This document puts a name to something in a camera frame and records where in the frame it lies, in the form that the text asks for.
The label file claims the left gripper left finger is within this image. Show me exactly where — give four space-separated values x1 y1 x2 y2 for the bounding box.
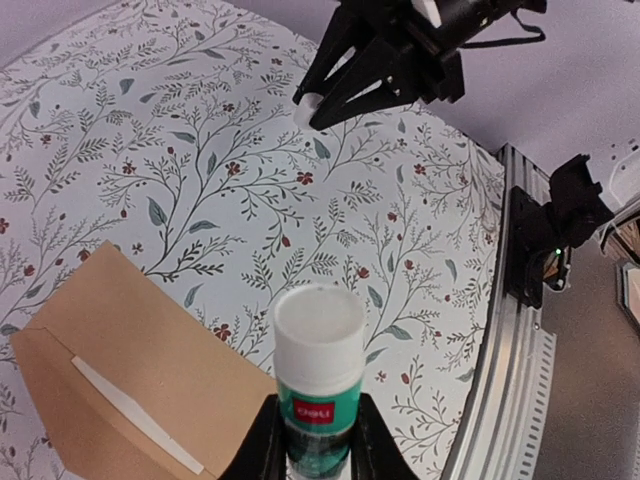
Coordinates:
219 394 287 480

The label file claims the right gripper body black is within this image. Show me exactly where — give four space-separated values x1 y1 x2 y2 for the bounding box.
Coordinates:
349 1 468 105

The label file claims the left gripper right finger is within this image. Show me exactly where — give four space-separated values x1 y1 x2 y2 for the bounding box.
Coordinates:
350 393 419 480

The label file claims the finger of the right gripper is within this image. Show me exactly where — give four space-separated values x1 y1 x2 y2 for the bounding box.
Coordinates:
293 4 380 105
310 39 405 129

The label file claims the white glue stick cap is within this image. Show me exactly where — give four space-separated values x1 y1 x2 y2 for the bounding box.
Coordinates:
293 93 324 129

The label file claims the brown kraft envelope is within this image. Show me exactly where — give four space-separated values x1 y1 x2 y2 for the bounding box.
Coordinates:
10 243 275 479

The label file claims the cream letter paper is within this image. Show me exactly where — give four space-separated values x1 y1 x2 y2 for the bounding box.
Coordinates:
71 356 204 475

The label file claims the green white glue stick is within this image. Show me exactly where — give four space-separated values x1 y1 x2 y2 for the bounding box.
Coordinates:
273 284 366 479

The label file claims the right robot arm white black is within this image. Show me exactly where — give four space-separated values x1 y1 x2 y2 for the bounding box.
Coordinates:
293 0 547 131

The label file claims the floral patterned table mat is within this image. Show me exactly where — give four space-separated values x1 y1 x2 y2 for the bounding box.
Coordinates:
1 1 504 479

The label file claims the aluminium front rail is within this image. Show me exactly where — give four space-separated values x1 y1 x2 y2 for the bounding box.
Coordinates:
439 142 566 480

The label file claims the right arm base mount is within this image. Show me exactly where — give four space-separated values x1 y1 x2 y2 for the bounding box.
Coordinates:
505 154 614 309

